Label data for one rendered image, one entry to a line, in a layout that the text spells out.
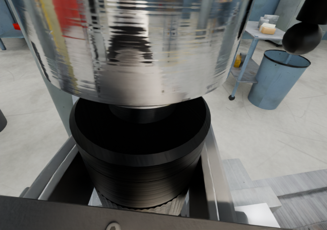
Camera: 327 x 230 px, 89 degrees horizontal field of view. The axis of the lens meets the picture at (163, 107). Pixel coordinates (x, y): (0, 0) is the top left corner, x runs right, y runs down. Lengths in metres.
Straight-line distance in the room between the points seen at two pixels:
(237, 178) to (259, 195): 0.07
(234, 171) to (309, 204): 0.21
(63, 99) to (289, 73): 2.13
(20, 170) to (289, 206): 1.73
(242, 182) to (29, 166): 1.64
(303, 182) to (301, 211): 0.09
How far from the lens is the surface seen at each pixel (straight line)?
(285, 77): 2.29
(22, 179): 1.75
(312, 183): 0.60
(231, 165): 0.42
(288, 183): 0.56
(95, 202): 0.52
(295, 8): 5.11
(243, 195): 0.35
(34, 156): 1.85
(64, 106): 0.56
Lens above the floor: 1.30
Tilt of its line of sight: 39 degrees down
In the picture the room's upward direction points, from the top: 5 degrees clockwise
